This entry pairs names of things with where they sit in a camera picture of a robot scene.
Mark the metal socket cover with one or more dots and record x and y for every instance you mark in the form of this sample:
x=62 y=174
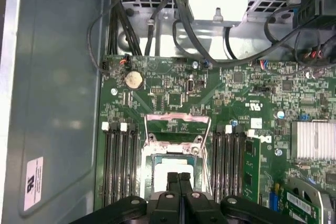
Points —
x=178 y=117

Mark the silver CPU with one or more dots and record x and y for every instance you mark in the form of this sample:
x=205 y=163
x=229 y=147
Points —
x=162 y=166

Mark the silver ribbed heatsink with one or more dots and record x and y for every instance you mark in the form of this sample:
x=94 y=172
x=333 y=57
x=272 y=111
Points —
x=312 y=140

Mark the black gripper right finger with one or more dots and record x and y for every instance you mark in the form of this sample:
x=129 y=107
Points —
x=197 y=208

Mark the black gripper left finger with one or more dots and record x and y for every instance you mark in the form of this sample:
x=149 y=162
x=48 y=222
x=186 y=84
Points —
x=165 y=208

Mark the green RAM stick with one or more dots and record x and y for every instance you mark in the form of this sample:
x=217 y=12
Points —
x=251 y=171

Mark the white label sticker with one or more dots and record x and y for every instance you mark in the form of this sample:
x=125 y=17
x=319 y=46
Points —
x=33 y=182

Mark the black graphics card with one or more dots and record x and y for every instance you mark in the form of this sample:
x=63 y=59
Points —
x=299 y=204

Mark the round coin battery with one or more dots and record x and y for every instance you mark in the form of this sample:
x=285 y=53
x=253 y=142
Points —
x=134 y=80

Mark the black PC case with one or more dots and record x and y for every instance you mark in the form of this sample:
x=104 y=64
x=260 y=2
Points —
x=52 y=77

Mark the green motherboard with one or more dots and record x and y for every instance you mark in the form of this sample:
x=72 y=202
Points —
x=210 y=98

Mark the CPU socket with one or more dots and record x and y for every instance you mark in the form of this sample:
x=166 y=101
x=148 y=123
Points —
x=146 y=174

